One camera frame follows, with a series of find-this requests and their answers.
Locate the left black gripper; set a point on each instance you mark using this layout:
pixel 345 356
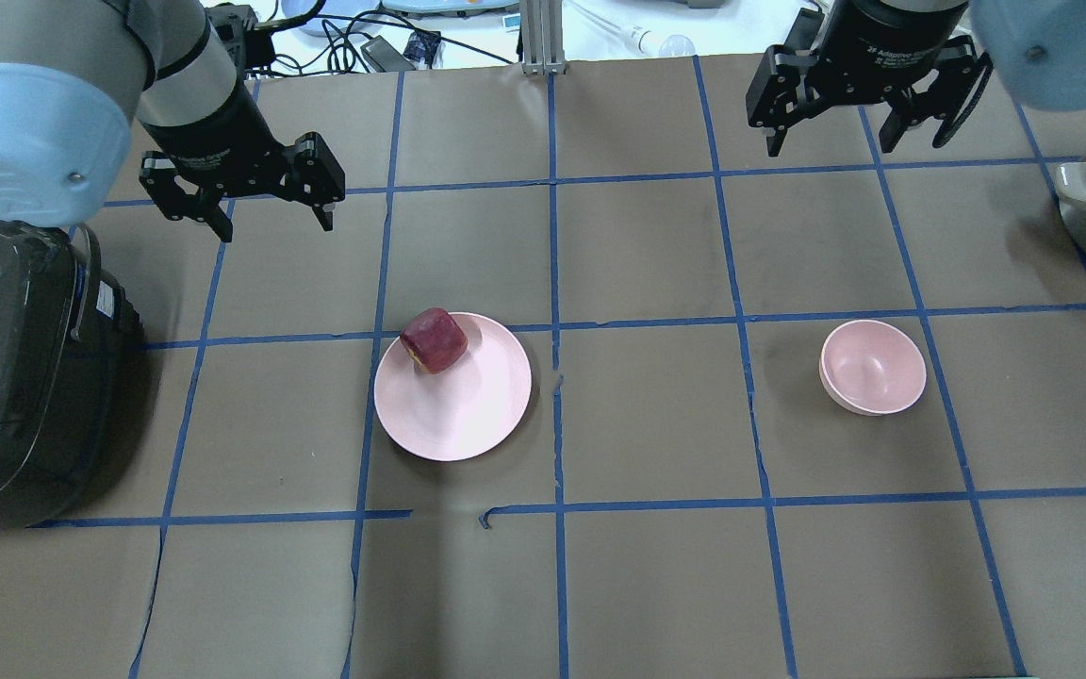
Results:
pixel 206 134

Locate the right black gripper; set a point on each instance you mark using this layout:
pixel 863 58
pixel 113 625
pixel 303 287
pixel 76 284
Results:
pixel 887 42

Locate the red apple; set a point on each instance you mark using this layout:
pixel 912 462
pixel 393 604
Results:
pixel 434 340

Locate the pink bowl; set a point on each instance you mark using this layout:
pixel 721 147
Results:
pixel 872 368

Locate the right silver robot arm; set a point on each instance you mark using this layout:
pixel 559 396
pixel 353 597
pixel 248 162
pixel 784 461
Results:
pixel 1038 49

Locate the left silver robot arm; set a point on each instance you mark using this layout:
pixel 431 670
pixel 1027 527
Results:
pixel 76 76

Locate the blue plate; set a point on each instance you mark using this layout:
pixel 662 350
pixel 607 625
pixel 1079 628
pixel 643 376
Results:
pixel 304 16

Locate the pink plate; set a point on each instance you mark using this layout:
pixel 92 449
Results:
pixel 467 410

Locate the black power adapter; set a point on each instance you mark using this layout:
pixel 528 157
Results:
pixel 382 57

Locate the black rice cooker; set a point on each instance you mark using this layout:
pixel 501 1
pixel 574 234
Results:
pixel 65 322

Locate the aluminium frame post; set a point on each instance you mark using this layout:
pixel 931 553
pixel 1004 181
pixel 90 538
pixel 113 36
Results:
pixel 540 35

